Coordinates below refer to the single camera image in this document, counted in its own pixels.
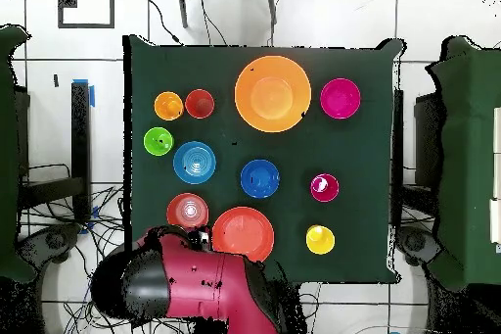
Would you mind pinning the dark blue bowl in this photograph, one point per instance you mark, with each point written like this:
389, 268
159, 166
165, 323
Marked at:
260, 178

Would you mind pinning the red-orange cup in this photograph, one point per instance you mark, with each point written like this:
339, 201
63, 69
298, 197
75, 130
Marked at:
199, 103

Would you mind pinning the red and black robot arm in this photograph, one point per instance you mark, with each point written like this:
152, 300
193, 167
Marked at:
195, 279

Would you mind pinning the light blue bowl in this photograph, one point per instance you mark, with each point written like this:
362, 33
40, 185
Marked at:
194, 162

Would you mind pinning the large red-orange bowl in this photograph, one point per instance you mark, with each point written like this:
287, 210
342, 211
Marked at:
242, 232

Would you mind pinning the large orange bowl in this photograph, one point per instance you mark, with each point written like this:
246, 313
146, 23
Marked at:
273, 93

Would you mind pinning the pink-red cup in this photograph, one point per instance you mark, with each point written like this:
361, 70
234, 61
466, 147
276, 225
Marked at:
325, 187

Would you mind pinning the small red-orange bowl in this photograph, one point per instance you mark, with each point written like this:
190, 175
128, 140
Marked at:
188, 210

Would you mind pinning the green cup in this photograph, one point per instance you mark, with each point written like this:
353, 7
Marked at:
158, 141

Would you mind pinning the yellow cup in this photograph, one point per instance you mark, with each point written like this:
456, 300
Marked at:
320, 239

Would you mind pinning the orange cup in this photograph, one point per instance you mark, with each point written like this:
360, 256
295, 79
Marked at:
168, 105

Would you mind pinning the dark green tablecloth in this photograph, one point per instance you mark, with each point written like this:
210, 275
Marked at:
352, 146

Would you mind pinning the pink-red bowl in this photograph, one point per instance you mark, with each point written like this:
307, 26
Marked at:
340, 98

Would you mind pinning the blue tape piece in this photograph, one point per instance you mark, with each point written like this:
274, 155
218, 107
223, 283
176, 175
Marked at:
92, 97

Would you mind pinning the neighbouring green cloth table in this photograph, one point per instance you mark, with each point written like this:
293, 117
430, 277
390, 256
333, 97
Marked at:
8, 153
469, 153

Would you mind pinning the white panel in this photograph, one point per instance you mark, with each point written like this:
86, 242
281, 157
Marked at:
496, 220

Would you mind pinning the black metal frame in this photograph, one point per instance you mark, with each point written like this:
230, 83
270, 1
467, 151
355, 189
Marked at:
80, 134
398, 114

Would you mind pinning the camera tripod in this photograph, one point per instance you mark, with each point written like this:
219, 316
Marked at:
182, 9

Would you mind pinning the dark grey pedestal base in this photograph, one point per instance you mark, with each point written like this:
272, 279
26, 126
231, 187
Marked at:
415, 242
54, 240

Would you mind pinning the black square frame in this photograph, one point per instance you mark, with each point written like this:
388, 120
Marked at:
86, 26

